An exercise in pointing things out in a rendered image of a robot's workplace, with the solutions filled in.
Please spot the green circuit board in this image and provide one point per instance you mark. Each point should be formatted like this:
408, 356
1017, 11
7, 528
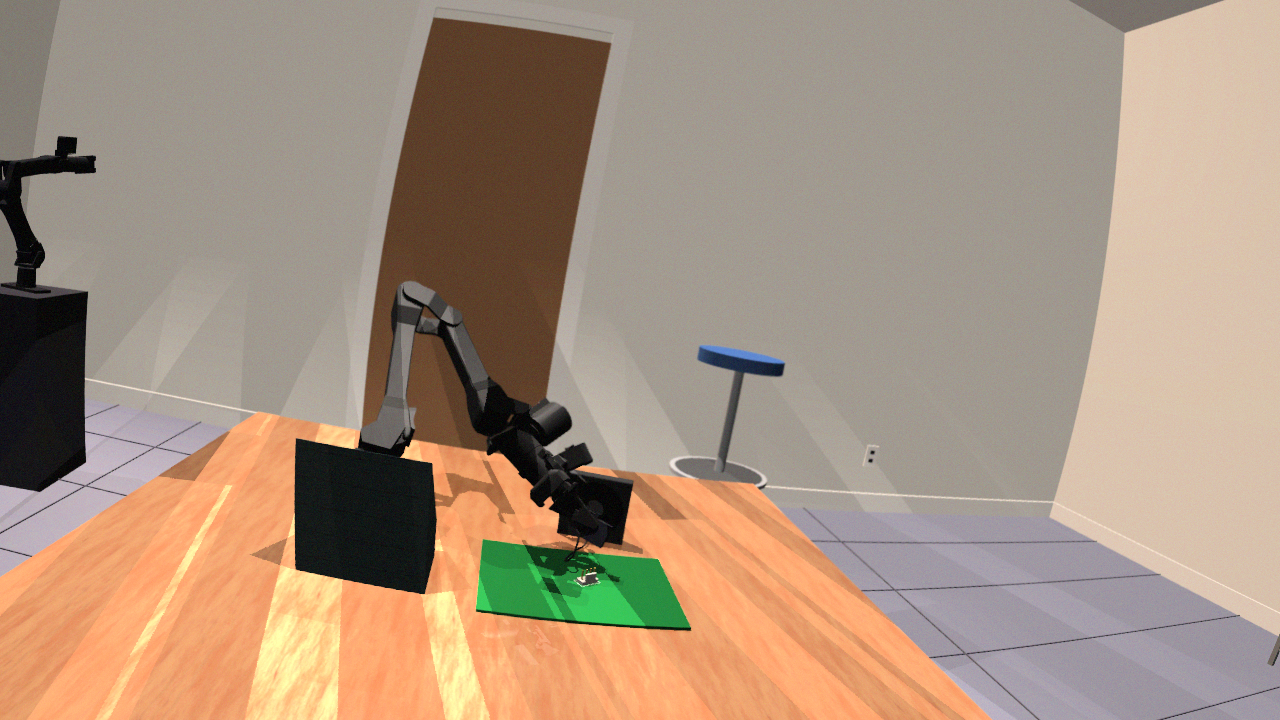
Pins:
595, 589

